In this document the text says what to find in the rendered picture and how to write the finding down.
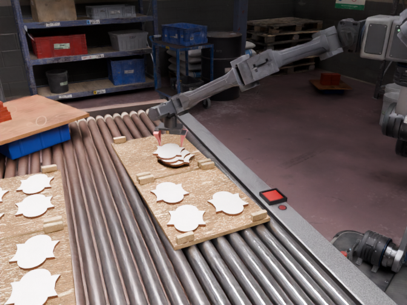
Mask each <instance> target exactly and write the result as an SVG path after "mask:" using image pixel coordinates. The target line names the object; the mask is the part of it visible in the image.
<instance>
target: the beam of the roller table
mask: <svg viewBox="0 0 407 305"><path fill-rule="evenodd" d="M177 119H178V120H179V121H180V122H181V123H182V124H183V125H184V126H185V127H186V129H187V130H188V131H189V132H190V133H191V134H192V135H193V136H194V137H195V138H196V139H197V140H198V141H199V142H200V143H201V144H202V145H203V146H204V147H205V148H206V149H207V150H208V151H209V152H210V153H211V154H212V155H213V156H214V157H215V158H216V159H217V160H218V162H219V163H220V164H221V165H222V166H223V167H224V168H225V169H226V170H227V171H228V172H229V173H230V174H231V175H232V176H233V177H234V178H235V179H236V180H237V181H238V182H239V183H240V184H241V185H242V186H243V187H244V188H245V189H246V190H247V191H248V192H249V193H250V195H251V196H252V197H253V198H254V199H255V200H256V201H257V202H258V203H259V204H260V205H261V206H262V207H263V208H264V209H265V210H266V211H267V213H269V215H270V216H272V218H273V219H275V221H276V222H278V224H280V225H281V227H282V228H283V229H284V230H285V231H286V232H287V233H288V234H289V235H290V236H291V237H292V238H293V239H294V240H295V241H296V242H297V243H298V245H299V246H300V247H301V248H302V249H303V250H304V251H305V252H306V253H307V254H308V255H309V256H310V257H311V258H312V259H313V260H314V261H315V262H316V263H317V264H318V265H319V266H320V267H321V268H322V269H323V270H324V271H325V272H326V273H327V274H328V275H329V276H330V278H331V279H332V280H333V281H334V282H335V283H336V284H337V285H338V286H339V287H340V288H341V289H342V290H343V291H344V292H345V293H346V294H347V296H349V297H350V299H352V300H353V302H355V303H356V305H397V304H396V303H395V302H394V301H393V300H392V299H390V297H389V296H387V294H385V293H384V292H383V291H382V290H381V289H380V288H379V287H378V286H377V285H375V284H374V283H373V282H372V281H371V280H370V279H369V278H368V277H367V276H366V275H365V274H364V273H363V272H362V271H360V270H359V269H358V268H357V267H356V266H355V265H354V264H352V263H351V262H350V261H349V260H348V259H347V258H346V257H345V256H344V255H343V254H342V253H341V252H340V251H339V250H337V249H336V248H335V247H334V246H333V245H332V244H331V243H330V242H329V241H328V240H327V239H326V238H325V237H324V236H322V235H321V234H320V233H319V232H318V231H317V230H316V229H314V228H313V227H312V226H311V225H310V224H309V223H308V222H307V221H306V220H305V219H304V218H303V217H302V216H301V215H300V214H298V213H297V212H296V211H295V210H294V209H293V208H292V207H291V206H290V205H289V204H288V203H287V202H283V203H278V204H275V205H271V206H269V205H268V204H267V203H266V202H265V201H264V200H263V199H262V198H261V197H260V196H259V192H260V191H265V190H269V189H271V188H270V187H269V186H268V185H267V184H266V183H265V182H264V181H263V180H262V179H260V178H259V177H258V176H257V175H256V174H255V173H254V172H252V170H250V169H249V167H247V166H246V165H245V164H244V163H243V162H242V161H241V160H240V159H239V158H237V157H236V156H235V155H234V154H233V153H232V152H231V151H230V150H229V149H228V148H227V147H226V146H225V145H224V144H222V143H221V142H220V141H219V140H218V139H217V138H216V137H214V136H213V135H212V134H211V133H210V132H209V131H208V130H207V129H206V128H205V127H204V126H203V125H202V124H201V123H199V122H198V121H197V120H196V119H195V118H194V117H193V116H192V115H191V114H190V113H186V114H184V115H182V116H179V115H178V116H177ZM279 205H284V206H286V207H287V209H286V210H280V209H279V208H278V206H279Z"/></svg>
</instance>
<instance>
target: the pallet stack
mask: <svg viewBox="0 0 407 305"><path fill-rule="evenodd" d="M311 23H313V24H314V25H313V28H306V27H309V24H311ZM322 24H323V21H318V20H316V21H315V20H312V19H302V18H294V17H287V18H274V19H262V20H254V21H247V38H246V41H248V42H252V43H253V44H254V45H256V46H255V47H254V48H252V49H253V50H254V51H255V52H256V54H255V55H257V54H259V53H261V52H263V51H266V50H269V49H272V51H280V50H284V49H287V48H291V47H294V46H296V45H300V44H304V43H306V41H311V40H312V39H313V38H312V37H310V36H309V34H310V33H313V34H314V33H317V32H318V31H321V29H322ZM252 25H253V26H254V28H252ZM289 25H292V27H288V26H289ZM251 34H252V35H251ZM255 55H254V56H255ZM315 57H319V55H318V56H309V57H306V58H304V59H306V60H303V59H300V60H298V61H295V62H292V63H289V64H286V65H283V66H281V67H280V68H279V70H284V73H277V74H271V75H269V76H267V77H274V76H282V75H287V74H294V73H301V72H306V71H311V70H314V67H315V65H314V64H315V62H314V58H315ZM303 65H307V66H306V69H304V70H297V71H294V68H297V67H302V66H303Z"/></svg>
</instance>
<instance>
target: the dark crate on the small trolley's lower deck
mask: <svg viewBox="0 0 407 305"><path fill-rule="evenodd" d="M180 81H182V82H181V83H180V92H181V93H184V92H186V91H193V90H195V89H197V88H199V87H201V86H203V85H204V81H202V80H199V79H196V78H193V77H191V76H181V77H180ZM170 86H171V89H173V90H175V91H177V78H176V77H174V78H171V79H170Z"/></svg>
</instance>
